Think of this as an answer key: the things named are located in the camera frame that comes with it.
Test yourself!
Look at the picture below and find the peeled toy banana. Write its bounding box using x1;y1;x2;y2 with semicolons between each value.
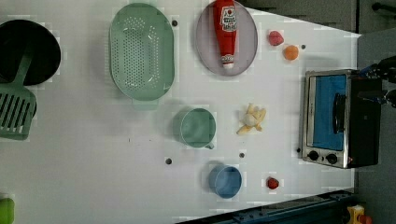
236;104;266;135

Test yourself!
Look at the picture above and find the green mug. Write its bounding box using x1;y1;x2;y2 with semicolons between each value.
173;108;217;149

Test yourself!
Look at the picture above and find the blue mug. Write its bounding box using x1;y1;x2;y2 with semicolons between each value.
208;164;242;199

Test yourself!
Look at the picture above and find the green perforated colander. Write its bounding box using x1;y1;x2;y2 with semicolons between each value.
109;3;175;110

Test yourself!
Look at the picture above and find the grey round plate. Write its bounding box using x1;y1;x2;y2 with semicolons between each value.
195;2;259;77

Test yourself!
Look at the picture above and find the red ketchup bottle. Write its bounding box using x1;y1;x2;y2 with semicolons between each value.
213;0;237;69

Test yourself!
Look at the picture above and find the red toy strawberry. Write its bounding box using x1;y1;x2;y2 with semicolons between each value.
266;177;279;189

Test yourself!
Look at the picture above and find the pink toy strawberry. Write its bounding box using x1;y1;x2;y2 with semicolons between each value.
268;31;284;46

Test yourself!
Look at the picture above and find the orange toy fruit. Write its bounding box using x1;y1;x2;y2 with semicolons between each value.
283;45;299;61

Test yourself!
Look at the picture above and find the silver black toaster oven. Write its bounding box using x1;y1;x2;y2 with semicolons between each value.
302;69;382;169

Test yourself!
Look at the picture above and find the green slotted spatula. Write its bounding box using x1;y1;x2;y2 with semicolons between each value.
0;51;36;141

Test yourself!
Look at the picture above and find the yellow red toy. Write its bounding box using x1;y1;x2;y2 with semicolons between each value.
347;205;373;224

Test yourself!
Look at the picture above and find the black round pot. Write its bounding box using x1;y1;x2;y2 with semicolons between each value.
0;20;61;86

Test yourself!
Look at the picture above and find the green object at edge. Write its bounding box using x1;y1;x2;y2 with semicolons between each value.
0;198;15;224

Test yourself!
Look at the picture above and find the blue metal frame rail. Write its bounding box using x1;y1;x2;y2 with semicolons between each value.
177;190;356;224

